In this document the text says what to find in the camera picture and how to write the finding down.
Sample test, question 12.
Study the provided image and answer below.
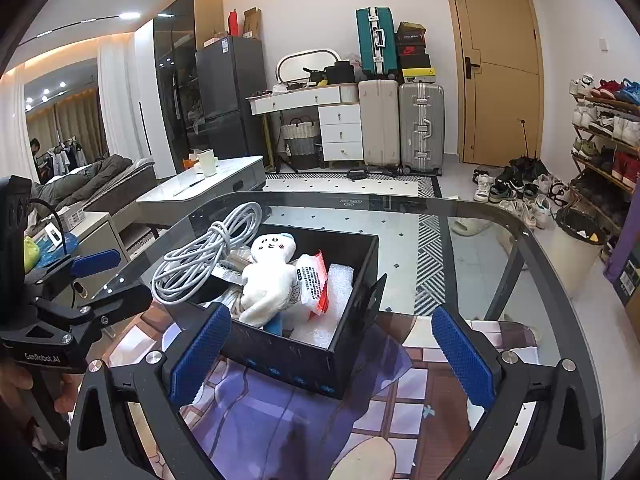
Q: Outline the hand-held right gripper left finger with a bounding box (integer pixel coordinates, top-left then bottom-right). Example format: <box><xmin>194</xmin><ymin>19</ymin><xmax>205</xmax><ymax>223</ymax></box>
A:
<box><xmin>65</xmin><ymin>303</ymin><xmax>233</xmax><ymax>480</ymax></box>

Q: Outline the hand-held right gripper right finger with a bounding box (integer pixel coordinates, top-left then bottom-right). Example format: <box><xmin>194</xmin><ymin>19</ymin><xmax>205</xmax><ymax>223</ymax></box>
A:
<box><xmin>431</xmin><ymin>305</ymin><xmax>603</xmax><ymax>480</ymax></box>

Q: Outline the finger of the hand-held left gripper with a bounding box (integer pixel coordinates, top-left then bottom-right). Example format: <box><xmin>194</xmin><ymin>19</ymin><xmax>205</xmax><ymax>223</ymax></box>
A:
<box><xmin>25</xmin><ymin>249</ymin><xmax>122</xmax><ymax>293</ymax></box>
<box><xmin>35</xmin><ymin>282</ymin><xmax>153</xmax><ymax>341</ymax></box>

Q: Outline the white cable bundle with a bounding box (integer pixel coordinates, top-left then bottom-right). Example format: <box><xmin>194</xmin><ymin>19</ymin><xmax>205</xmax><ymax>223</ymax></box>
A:
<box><xmin>151</xmin><ymin>201</ymin><xmax>264</xmax><ymax>304</ymax></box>

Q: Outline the white plush toy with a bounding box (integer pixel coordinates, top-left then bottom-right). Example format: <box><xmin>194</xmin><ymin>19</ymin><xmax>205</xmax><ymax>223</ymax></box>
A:
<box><xmin>237</xmin><ymin>231</ymin><xmax>301</xmax><ymax>336</ymax></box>

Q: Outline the black cardboard box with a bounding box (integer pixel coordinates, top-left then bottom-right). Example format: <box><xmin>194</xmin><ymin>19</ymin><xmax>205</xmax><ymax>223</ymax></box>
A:
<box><xmin>192</xmin><ymin>224</ymin><xmax>388</xmax><ymax>401</ymax></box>

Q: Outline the white foam block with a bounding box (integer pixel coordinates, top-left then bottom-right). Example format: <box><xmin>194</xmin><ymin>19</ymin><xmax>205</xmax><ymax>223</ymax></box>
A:
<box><xmin>290</xmin><ymin>262</ymin><xmax>357</xmax><ymax>348</ymax></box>

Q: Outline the white packet with red edge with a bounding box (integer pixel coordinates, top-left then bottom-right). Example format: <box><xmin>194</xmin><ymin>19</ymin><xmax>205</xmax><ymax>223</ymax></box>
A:
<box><xmin>295</xmin><ymin>251</ymin><xmax>331</xmax><ymax>320</ymax></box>

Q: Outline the person's left hand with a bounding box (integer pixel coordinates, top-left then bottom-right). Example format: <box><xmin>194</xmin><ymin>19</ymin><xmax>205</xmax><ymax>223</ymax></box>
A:
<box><xmin>0</xmin><ymin>360</ymin><xmax>81</xmax><ymax>413</ymax></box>

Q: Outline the grey side cabinet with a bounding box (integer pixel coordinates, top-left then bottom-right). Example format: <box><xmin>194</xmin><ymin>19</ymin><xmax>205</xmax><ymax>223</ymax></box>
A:
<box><xmin>42</xmin><ymin>211</ymin><xmax>121</xmax><ymax>271</ymax></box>

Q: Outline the blue plastic bag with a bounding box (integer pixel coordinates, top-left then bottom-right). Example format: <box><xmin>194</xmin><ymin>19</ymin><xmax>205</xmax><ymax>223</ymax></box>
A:
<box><xmin>25</xmin><ymin>232</ymin><xmax>78</xmax><ymax>266</ymax></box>

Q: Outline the small white printed box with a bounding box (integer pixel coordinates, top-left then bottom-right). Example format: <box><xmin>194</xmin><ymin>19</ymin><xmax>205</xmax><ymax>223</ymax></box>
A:
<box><xmin>55</xmin><ymin>208</ymin><xmax>86</xmax><ymax>228</ymax></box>

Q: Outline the bed with grey duvet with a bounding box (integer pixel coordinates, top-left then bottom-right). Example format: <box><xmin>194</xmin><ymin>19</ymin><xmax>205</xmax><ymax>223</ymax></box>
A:
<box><xmin>30</xmin><ymin>154</ymin><xmax>157</xmax><ymax>216</ymax></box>

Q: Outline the printed cartoon mat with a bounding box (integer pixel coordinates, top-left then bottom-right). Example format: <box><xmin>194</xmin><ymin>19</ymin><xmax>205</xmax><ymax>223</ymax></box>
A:
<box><xmin>107</xmin><ymin>305</ymin><xmax>541</xmax><ymax>480</ymax></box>

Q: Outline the clothes rack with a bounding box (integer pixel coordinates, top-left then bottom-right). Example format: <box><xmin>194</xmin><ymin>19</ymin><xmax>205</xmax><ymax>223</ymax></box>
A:
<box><xmin>37</xmin><ymin>137</ymin><xmax>83</xmax><ymax>178</ymax></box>

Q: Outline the cream slipper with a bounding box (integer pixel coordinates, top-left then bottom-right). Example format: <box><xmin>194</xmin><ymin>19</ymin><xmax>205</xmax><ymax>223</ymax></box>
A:
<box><xmin>497</xmin><ymin>232</ymin><xmax>528</xmax><ymax>271</ymax></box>
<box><xmin>449</xmin><ymin>216</ymin><xmax>493</xmax><ymax>237</ymax></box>

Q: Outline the black and white rug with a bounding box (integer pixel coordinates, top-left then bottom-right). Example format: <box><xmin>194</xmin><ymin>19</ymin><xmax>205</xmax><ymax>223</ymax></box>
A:
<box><xmin>262</xmin><ymin>174</ymin><xmax>453</xmax><ymax>318</ymax></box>

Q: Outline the white coffee table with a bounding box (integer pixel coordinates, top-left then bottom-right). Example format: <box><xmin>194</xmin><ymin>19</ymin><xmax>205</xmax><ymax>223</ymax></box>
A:
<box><xmin>136</xmin><ymin>155</ymin><xmax>267</xmax><ymax>241</ymax></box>

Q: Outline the cream trash bin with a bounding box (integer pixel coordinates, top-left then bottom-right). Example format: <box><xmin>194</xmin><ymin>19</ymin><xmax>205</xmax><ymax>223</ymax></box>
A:
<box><xmin>555</xmin><ymin>207</ymin><xmax>608</xmax><ymax>293</ymax></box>

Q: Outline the pile of sneakers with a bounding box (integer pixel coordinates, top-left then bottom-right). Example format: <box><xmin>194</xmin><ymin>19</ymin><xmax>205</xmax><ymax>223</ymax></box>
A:
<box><xmin>472</xmin><ymin>157</ymin><xmax>571</xmax><ymax>231</ymax></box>

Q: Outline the large brown cardboard box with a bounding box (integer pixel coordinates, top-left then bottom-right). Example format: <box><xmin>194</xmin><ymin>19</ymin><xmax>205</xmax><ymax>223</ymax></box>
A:
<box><xmin>612</xmin><ymin>265</ymin><xmax>640</xmax><ymax>331</ymax></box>

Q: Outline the purple foam mat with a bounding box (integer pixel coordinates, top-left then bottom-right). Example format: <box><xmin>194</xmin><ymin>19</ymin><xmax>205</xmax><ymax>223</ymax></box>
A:
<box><xmin>602</xmin><ymin>220</ymin><xmax>640</xmax><ymax>286</ymax></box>

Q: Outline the glossy black wardrobe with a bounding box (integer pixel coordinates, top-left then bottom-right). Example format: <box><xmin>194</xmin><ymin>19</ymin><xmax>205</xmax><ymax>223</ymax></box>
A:
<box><xmin>152</xmin><ymin>0</ymin><xmax>224</xmax><ymax>181</ymax></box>

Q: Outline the black umbrella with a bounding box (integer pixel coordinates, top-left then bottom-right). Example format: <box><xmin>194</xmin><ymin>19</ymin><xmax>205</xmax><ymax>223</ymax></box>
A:
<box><xmin>509</xmin><ymin>120</ymin><xmax>548</xmax><ymax>176</ymax></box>

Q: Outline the black floor tool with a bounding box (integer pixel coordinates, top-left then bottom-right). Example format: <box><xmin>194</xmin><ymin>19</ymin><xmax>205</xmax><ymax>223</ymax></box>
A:
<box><xmin>347</xmin><ymin>167</ymin><xmax>401</xmax><ymax>181</ymax></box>

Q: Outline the dark grey fridge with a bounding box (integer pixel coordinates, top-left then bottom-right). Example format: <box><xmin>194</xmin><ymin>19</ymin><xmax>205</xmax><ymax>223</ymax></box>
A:
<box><xmin>195</xmin><ymin>36</ymin><xmax>268</xmax><ymax>161</ymax></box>

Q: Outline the woven laundry basket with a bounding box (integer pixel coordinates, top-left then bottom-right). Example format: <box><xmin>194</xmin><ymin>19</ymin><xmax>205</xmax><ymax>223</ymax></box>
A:
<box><xmin>280</xmin><ymin>117</ymin><xmax>319</xmax><ymax>170</ymax></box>

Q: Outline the silver suitcase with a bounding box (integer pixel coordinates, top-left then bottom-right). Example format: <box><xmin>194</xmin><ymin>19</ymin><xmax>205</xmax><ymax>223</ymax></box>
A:
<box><xmin>398</xmin><ymin>82</ymin><xmax>446</xmax><ymax>173</ymax></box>

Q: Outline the wooden shoe rack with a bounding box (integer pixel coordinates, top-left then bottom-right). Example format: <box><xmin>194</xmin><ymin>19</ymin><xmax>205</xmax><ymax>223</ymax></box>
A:
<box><xmin>570</xmin><ymin>75</ymin><xmax>640</xmax><ymax>241</ymax></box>

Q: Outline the beige suitcase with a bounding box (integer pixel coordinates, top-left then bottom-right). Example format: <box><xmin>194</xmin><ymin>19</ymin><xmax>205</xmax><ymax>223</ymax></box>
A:
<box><xmin>358</xmin><ymin>79</ymin><xmax>401</xmax><ymax>168</ymax></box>

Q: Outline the white dressing table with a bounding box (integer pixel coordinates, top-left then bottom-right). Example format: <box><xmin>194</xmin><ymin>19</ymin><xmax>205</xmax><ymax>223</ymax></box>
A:
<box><xmin>247</xmin><ymin>84</ymin><xmax>363</xmax><ymax>171</ymax></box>

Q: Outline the open brown cardboard box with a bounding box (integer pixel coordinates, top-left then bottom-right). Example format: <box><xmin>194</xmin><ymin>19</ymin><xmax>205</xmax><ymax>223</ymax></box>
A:
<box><xmin>242</xmin><ymin>6</ymin><xmax>262</xmax><ymax>40</ymax></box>

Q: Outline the oval mirror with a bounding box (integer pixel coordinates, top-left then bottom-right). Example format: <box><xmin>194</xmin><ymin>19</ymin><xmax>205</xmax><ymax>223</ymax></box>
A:
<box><xmin>276</xmin><ymin>49</ymin><xmax>342</xmax><ymax>85</ymax></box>

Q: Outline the wooden door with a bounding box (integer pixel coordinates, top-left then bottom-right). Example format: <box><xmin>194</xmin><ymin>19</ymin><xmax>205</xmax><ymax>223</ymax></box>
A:
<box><xmin>440</xmin><ymin>0</ymin><xmax>545</xmax><ymax>166</ymax></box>

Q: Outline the black bag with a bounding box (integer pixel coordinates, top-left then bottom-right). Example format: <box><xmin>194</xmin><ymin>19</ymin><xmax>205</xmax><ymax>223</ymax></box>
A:
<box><xmin>322</xmin><ymin>61</ymin><xmax>357</xmax><ymax>85</ymax></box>

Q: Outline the teal suitcase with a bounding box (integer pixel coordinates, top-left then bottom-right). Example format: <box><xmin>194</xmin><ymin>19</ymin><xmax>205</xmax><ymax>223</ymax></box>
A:
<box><xmin>356</xmin><ymin>6</ymin><xmax>399</xmax><ymax>82</ymax></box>

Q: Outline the black shoe box brown lid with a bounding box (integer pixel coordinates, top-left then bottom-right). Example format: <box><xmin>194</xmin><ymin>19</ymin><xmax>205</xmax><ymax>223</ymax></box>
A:
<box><xmin>395</xmin><ymin>21</ymin><xmax>427</xmax><ymax>44</ymax></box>

